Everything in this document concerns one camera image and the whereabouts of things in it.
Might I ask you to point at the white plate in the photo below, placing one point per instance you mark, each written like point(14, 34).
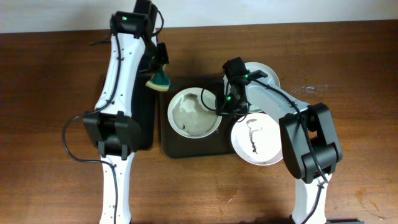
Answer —
point(189, 113)

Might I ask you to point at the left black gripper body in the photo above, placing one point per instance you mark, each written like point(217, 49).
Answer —
point(159, 61)

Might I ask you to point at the small black tray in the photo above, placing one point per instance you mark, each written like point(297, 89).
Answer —
point(137, 131)

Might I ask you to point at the pink plate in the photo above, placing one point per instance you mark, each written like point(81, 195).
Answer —
point(256, 139)

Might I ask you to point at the green yellow sponge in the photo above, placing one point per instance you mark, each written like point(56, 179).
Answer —
point(159, 81)

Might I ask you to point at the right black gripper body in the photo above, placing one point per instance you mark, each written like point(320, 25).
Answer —
point(226, 109)

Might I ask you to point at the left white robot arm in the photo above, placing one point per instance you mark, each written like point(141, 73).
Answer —
point(133, 44)

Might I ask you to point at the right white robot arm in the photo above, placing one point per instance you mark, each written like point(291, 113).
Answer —
point(309, 142)

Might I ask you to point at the grey-green plate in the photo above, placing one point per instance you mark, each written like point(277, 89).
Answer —
point(252, 67)

